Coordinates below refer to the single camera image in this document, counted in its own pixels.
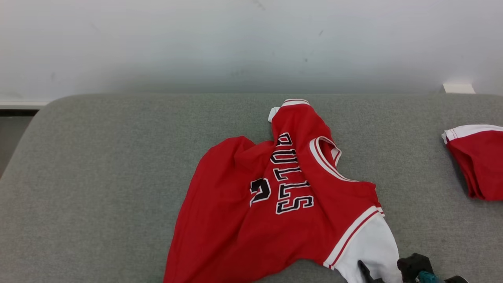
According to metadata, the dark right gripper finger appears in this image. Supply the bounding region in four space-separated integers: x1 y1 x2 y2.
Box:
358 259 376 283

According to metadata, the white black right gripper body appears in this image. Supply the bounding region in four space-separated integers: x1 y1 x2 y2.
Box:
397 254 469 283

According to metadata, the grey fabric sofa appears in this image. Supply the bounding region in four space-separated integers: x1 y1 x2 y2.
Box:
0 93 503 283

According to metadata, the red jersey white trim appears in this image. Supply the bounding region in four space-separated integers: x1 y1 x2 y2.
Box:
163 99 403 283

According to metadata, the white wall box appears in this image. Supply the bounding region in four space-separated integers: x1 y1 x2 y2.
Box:
443 83 476 94

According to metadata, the red shorts white stripe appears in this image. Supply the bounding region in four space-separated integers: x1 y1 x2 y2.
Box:
441 124 503 201

